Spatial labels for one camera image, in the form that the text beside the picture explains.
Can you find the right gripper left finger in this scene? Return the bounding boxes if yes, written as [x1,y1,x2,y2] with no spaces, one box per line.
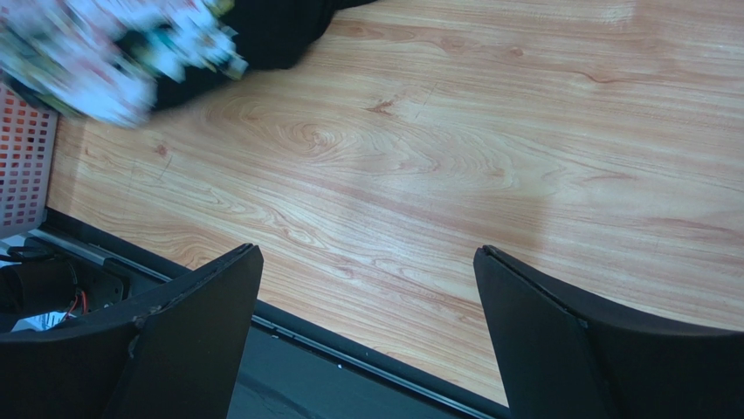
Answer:
[1,244,264,418]

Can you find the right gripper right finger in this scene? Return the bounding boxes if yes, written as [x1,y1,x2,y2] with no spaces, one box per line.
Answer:
[473,245,743,418]

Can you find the black floral t shirt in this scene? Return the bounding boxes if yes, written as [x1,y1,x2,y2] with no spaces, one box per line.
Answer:
[1,1,353,127]

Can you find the white plastic laundry basket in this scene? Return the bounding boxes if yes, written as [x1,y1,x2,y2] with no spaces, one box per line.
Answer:
[0,85,58,238]

